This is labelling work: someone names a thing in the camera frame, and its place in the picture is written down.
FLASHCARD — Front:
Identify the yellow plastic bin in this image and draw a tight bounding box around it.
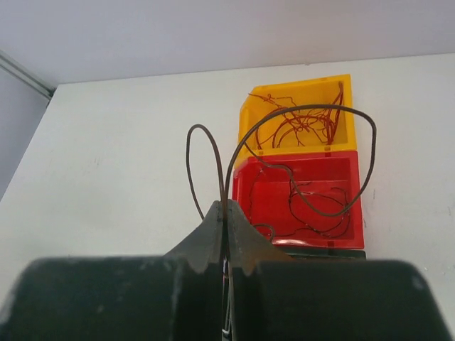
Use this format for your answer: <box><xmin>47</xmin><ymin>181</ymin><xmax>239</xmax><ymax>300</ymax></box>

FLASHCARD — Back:
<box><xmin>235</xmin><ymin>74</ymin><xmax>357</xmax><ymax>168</ymax></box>

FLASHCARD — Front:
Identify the left aluminium frame post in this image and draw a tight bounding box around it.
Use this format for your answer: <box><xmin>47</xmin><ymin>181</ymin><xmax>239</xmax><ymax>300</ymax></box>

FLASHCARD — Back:
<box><xmin>0</xmin><ymin>51</ymin><xmax>56</xmax><ymax>99</ymax></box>

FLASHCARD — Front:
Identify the black plastic bin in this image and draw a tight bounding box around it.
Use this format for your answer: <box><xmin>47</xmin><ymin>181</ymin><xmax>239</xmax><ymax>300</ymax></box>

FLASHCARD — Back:
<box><xmin>279</xmin><ymin>247</ymin><xmax>366</xmax><ymax>261</ymax></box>

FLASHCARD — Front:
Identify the black thin cable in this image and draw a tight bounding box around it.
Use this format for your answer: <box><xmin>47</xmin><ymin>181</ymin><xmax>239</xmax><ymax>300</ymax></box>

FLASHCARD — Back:
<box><xmin>247</xmin><ymin>169</ymin><xmax>351</xmax><ymax>237</ymax></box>

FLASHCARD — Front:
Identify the dark red cable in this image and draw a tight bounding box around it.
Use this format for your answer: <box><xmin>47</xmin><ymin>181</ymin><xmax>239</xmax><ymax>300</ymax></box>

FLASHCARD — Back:
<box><xmin>247</xmin><ymin>82</ymin><xmax>345</xmax><ymax>150</ymax></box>

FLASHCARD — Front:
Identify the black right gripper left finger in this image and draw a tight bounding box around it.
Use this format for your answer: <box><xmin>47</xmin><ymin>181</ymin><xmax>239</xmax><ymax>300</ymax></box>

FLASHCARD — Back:
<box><xmin>1</xmin><ymin>202</ymin><xmax>223</xmax><ymax>340</ymax></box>

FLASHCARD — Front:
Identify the red plastic bin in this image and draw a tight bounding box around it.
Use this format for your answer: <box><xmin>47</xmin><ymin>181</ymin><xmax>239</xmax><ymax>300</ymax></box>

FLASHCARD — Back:
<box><xmin>232</xmin><ymin>151</ymin><xmax>365</xmax><ymax>249</ymax></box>

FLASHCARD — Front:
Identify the dark thin cable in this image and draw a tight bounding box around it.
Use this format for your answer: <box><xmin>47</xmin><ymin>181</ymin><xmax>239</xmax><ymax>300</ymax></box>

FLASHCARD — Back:
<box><xmin>185</xmin><ymin>104</ymin><xmax>378</xmax><ymax>249</ymax></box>

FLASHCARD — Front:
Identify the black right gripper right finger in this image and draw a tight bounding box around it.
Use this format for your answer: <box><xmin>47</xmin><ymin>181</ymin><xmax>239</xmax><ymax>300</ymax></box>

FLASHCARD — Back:
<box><xmin>227</xmin><ymin>202</ymin><xmax>451</xmax><ymax>340</ymax></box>

